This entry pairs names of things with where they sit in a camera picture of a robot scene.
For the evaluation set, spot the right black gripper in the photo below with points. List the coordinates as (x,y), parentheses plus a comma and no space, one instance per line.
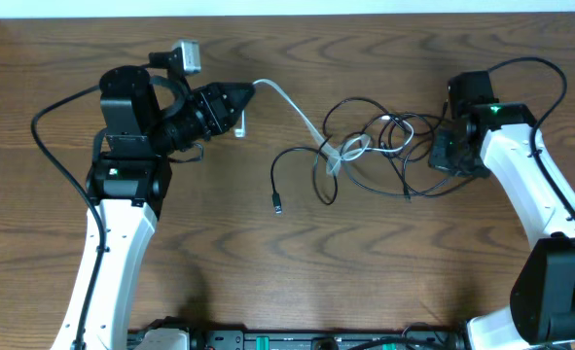
(438,158)

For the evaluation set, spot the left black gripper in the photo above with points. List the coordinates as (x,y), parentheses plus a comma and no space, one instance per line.
(210,110)

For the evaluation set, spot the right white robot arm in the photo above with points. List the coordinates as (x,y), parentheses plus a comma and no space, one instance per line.
(490,138)

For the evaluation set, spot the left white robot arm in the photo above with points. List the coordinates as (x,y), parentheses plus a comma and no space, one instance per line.
(147,119)

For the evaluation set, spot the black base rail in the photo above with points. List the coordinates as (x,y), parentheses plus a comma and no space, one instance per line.
(178,333)

